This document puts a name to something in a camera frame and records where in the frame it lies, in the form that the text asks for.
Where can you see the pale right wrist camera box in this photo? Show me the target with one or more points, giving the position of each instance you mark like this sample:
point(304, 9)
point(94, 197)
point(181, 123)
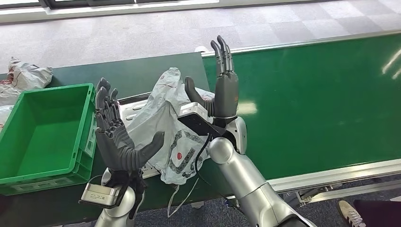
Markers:
point(194, 110)

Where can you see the green plastic crate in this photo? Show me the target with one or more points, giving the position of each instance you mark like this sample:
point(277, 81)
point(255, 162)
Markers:
point(47, 134)

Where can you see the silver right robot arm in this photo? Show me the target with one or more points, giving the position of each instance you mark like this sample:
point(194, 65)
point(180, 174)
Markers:
point(244, 178)

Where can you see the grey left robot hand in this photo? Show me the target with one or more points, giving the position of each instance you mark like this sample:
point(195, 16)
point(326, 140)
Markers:
point(120, 153)

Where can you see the black window frame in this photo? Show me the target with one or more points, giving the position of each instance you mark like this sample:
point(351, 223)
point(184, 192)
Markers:
point(94, 3)

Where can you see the aluminium conveyor rail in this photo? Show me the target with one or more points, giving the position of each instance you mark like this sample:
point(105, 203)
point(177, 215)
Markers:
point(344, 174)
point(297, 44)

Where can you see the crumpled grey mailer package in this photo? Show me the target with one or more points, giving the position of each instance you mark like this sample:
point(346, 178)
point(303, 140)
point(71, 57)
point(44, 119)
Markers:
point(4, 117)
point(28, 76)

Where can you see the white electronic scale body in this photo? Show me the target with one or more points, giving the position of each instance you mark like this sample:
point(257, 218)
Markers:
point(148, 171)

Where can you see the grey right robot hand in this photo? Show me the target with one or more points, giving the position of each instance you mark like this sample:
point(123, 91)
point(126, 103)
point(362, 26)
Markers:
point(226, 94)

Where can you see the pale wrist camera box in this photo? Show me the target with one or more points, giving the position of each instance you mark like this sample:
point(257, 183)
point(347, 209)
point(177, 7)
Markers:
point(194, 110)
point(98, 195)

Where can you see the person's beige shoe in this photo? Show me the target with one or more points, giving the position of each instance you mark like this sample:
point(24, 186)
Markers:
point(351, 214)

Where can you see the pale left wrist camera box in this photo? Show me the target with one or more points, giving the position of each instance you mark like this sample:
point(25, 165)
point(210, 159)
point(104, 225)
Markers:
point(98, 195)

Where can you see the person's leg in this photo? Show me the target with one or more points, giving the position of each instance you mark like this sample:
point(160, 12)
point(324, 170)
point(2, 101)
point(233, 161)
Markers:
point(380, 214)

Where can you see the white round cap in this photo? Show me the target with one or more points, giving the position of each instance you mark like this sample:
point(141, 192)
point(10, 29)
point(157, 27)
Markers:
point(200, 49)

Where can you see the dark green table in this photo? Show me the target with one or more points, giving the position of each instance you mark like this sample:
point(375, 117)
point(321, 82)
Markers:
point(125, 72)

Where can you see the white table foot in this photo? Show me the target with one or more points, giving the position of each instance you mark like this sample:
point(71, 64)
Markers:
point(197, 205)

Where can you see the grey plastic mailer package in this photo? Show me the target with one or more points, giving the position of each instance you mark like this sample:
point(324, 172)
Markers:
point(163, 106)

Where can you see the green conveyor belt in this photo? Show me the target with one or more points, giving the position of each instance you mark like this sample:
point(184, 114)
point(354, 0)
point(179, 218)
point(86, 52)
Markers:
point(313, 109)

